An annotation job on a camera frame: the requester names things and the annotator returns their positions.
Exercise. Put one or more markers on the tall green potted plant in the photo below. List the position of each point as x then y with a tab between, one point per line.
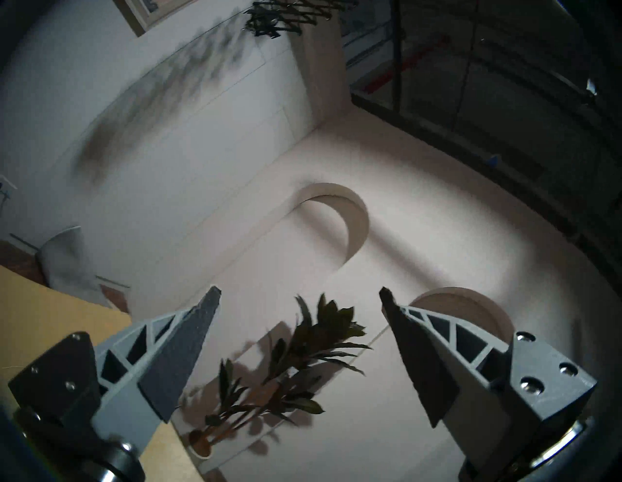
311	340

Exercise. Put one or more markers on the wooden framed picture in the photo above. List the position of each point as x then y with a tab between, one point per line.
146	12

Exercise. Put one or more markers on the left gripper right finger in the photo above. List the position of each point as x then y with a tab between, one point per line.
539	388

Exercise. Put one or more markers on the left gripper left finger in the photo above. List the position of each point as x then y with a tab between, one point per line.
58	384

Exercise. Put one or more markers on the black lattice ceiling fixture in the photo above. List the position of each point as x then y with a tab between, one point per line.
286	14

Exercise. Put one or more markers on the grey shell chair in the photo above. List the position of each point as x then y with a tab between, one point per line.
65	262

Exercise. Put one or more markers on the light wooden display table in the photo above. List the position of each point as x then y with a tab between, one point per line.
43	316

